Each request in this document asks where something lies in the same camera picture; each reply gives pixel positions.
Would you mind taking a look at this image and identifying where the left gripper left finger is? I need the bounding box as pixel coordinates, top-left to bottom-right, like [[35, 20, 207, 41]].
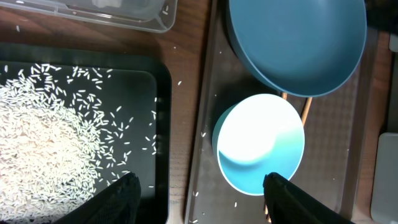
[[55, 173, 141, 224]]

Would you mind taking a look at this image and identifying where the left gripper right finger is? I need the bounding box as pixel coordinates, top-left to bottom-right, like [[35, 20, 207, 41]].
[[263, 172, 353, 224]]

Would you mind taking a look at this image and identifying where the light blue bowl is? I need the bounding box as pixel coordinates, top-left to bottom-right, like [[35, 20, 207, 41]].
[[211, 93, 305, 196]]

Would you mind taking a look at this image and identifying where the white rice pile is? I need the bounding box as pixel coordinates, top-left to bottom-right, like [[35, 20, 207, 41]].
[[1, 62, 127, 223]]

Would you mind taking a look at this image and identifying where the wooden chopstick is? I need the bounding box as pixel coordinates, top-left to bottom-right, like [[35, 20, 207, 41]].
[[264, 97, 312, 223]]

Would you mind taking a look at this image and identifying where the grey dishwasher rack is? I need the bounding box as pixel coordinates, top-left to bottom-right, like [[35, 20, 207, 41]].
[[371, 34, 397, 224]]

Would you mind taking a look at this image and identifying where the black waste tray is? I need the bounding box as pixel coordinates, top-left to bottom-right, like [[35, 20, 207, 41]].
[[1, 43, 172, 224]]

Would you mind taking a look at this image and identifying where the brown serving tray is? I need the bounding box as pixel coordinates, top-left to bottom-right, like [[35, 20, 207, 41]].
[[185, 1, 378, 223]]

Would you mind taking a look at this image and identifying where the clear plastic bin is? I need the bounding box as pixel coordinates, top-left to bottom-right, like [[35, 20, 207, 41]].
[[1, 0, 178, 33]]

